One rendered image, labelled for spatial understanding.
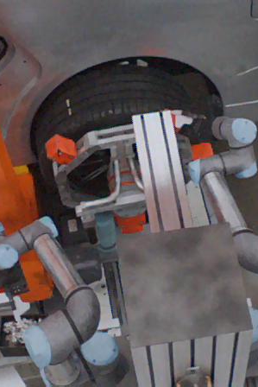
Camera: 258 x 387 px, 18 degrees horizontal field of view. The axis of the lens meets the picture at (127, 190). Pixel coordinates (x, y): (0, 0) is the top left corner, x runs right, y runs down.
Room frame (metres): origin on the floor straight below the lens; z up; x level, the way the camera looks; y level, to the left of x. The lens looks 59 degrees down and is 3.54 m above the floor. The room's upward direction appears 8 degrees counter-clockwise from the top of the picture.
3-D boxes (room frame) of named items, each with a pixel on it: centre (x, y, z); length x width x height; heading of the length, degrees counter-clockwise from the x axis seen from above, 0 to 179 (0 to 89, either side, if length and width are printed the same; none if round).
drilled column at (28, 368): (1.20, 0.54, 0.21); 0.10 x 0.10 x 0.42; 3
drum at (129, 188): (1.62, 0.00, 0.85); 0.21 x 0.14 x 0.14; 3
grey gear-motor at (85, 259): (1.71, 0.27, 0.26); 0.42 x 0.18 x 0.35; 3
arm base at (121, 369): (0.92, 0.17, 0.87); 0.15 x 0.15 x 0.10
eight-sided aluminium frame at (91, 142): (1.70, 0.00, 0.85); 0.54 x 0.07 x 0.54; 93
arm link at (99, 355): (0.91, 0.17, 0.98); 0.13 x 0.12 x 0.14; 113
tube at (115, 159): (1.57, 0.10, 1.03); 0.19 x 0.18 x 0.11; 3
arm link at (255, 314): (0.92, -0.34, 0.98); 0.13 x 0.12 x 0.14; 99
